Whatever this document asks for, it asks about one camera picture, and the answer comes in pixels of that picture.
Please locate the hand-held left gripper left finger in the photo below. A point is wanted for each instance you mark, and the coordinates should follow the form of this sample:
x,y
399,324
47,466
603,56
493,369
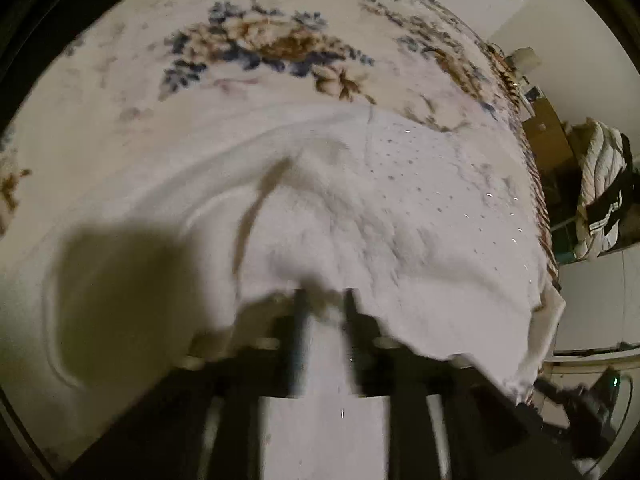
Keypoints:
x,y
300,345

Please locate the floral blanket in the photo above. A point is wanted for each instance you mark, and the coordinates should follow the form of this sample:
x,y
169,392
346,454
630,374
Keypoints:
x,y
150,60

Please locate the striped clothes pile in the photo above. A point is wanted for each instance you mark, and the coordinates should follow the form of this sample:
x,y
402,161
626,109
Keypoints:
x,y
602,185

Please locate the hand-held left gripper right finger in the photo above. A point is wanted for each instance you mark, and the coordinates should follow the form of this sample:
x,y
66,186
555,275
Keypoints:
x,y
351,345

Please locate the small white container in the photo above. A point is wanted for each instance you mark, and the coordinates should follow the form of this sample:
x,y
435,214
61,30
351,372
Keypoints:
x,y
525,59

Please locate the white knit garment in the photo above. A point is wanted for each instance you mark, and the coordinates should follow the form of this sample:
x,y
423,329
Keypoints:
x,y
375,235

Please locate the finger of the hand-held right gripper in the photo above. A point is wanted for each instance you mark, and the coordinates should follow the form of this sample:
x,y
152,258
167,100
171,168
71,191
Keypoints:
x,y
552,390

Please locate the wooden furniture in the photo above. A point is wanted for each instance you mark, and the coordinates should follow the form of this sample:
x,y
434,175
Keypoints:
x,y
547,135

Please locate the white cabinet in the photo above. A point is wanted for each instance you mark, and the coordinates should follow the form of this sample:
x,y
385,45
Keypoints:
x,y
600,300

